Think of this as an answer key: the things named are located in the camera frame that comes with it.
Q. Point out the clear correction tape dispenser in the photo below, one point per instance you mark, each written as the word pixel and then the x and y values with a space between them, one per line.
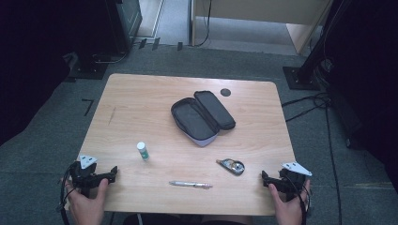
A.
pixel 232 166

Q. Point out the person's right hand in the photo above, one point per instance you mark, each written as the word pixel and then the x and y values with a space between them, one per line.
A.
pixel 289 211

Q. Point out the black cabinet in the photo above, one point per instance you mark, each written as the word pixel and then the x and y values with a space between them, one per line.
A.
pixel 123 22

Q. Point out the black metal stand base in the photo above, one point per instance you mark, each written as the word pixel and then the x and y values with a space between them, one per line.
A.
pixel 89 67

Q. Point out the white green glue stick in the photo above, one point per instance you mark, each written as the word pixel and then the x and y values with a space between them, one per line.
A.
pixel 143 151

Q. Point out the silver mechanical pencil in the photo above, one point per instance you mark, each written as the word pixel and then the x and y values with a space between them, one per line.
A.
pixel 190 184

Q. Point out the open black pencil case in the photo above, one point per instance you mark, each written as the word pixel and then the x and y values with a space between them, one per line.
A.
pixel 202 117

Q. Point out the dark curtain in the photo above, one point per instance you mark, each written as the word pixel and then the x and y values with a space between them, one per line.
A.
pixel 31 62
pixel 369 78

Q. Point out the black metal stand with foot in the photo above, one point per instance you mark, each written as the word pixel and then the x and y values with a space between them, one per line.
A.
pixel 308 72

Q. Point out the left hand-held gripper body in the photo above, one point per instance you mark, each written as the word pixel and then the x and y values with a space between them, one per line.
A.
pixel 84 175

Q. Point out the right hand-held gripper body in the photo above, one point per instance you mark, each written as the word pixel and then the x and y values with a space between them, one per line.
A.
pixel 292 179

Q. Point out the black round table grommet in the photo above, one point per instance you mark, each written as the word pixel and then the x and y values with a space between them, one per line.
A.
pixel 225 92

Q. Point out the person's left hand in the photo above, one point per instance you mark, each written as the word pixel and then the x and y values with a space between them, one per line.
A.
pixel 87 206

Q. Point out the light wooden furniture panel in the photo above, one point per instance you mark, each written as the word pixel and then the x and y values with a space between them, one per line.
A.
pixel 269 11

